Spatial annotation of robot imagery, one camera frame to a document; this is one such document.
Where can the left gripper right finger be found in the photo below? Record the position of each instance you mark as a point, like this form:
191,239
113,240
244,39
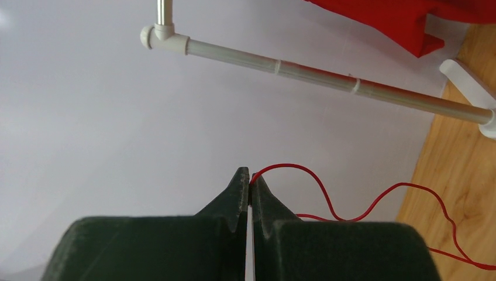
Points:
289,248

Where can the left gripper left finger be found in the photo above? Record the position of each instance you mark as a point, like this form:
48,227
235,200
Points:
210,245

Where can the metal clothes rack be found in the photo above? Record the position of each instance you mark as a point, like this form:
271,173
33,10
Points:
480,108

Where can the red shirt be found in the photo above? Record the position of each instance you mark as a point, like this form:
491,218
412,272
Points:
404,22

